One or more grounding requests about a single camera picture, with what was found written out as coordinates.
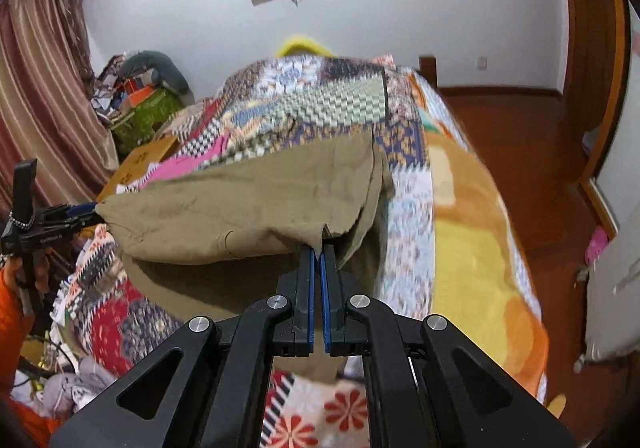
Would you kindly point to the grey white cloth bundle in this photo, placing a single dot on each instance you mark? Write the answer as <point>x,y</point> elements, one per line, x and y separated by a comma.
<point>612,298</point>

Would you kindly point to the wooden bed post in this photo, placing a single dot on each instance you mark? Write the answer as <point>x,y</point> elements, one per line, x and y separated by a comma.
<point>428,71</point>

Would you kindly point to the striped pink curtain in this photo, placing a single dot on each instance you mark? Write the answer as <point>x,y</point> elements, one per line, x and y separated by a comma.
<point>40,77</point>

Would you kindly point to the colourful patchwork quilt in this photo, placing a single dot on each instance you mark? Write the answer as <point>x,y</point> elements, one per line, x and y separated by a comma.
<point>310,97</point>

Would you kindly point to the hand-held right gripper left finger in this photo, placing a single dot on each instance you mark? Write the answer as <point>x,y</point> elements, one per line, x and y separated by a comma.
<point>311,298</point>

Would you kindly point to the person's left hand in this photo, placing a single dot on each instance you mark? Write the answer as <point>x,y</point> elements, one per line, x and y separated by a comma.
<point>14,273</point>

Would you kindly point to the person's left forearm orange sleeve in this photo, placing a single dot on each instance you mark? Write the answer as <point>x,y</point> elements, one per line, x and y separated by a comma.
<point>12,328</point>

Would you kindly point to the wooden door frame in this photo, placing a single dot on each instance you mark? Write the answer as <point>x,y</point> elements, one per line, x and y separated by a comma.
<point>590,52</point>

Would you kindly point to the white wall socket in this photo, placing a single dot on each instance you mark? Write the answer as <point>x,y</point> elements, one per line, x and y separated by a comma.
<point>480,62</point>

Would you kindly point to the pile of clothes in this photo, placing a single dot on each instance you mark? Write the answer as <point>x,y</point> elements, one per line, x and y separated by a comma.
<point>65,388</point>

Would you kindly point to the yellow orange fleece blanket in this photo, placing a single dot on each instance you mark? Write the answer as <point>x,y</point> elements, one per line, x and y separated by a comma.
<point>475,268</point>

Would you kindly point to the orange box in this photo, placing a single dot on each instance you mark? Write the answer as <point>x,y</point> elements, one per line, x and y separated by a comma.
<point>142,96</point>

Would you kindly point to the cluttered heap of papers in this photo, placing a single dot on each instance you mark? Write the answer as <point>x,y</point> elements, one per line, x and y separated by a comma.
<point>112,87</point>

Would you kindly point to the pink cloth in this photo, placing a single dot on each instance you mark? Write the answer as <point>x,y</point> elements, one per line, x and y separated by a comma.
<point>596,244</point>

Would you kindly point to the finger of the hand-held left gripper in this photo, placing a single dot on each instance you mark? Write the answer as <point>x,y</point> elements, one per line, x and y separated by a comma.
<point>82,225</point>
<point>80,211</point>

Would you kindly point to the khaki pants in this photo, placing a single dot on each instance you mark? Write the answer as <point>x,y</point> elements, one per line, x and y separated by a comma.
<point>250,198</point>

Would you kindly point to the white door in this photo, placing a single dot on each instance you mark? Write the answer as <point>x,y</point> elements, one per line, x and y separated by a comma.
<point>625,127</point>

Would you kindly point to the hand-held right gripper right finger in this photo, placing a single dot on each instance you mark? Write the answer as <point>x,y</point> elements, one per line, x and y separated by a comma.
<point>326,298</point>

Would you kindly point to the green patterned bag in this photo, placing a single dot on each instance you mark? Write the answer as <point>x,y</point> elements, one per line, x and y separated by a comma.
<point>147,115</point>

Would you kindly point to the brown cardboard box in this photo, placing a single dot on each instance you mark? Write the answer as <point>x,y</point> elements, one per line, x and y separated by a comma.
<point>142,157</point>

